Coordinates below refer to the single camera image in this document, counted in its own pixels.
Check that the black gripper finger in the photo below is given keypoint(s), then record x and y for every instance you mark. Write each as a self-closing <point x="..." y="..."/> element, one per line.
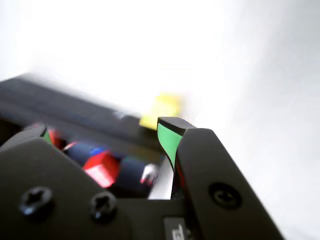
<point x="212" y="162"/>
<point x="45" y="180"/>

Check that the red wooden cube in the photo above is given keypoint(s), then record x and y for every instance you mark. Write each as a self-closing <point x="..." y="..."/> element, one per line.
<point x="102" y="167"/>

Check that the yellow wooden cube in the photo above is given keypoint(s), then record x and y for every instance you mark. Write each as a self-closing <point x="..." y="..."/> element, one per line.
<point x="162" y="107"/>

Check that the black box tray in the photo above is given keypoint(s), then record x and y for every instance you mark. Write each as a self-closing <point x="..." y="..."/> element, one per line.
<point x="75" y="110"/>

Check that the white stick with red tip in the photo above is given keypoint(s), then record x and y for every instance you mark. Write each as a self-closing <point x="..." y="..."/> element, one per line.
<point x="148" y="175"/>

